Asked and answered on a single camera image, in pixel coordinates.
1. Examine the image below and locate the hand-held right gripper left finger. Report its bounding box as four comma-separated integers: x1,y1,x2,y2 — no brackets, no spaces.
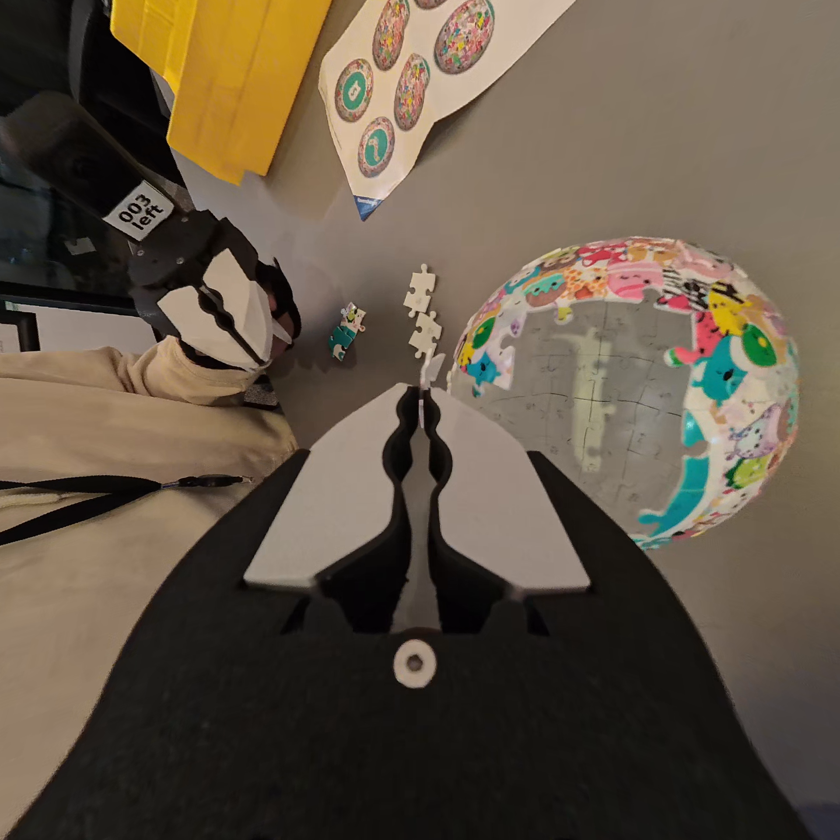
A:
243,384,421,634

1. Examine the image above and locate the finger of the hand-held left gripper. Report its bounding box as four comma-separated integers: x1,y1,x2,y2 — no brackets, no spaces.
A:
203,252,273,365
156,284,265,373

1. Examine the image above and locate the person's cream sweatshirt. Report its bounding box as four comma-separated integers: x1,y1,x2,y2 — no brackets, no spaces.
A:
0,344,301,818

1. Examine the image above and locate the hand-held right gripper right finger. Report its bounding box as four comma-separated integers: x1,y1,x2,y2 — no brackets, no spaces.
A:
419,388,593,634

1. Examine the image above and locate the yellow plastic bin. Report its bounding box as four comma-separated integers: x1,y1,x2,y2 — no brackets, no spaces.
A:
109,0,333,186

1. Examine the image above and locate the colourful puzzle ball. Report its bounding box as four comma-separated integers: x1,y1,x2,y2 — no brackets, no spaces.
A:
445,235,801,551

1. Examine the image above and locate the white backed puzzle piece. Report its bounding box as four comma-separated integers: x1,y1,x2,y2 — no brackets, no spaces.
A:
417,350,448,431

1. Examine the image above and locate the printed puzzle leaflet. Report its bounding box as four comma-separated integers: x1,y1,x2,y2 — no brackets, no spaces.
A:
318,0,580,223

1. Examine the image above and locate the black lanyard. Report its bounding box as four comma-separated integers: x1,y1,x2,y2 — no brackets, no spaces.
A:
0,472,255,547

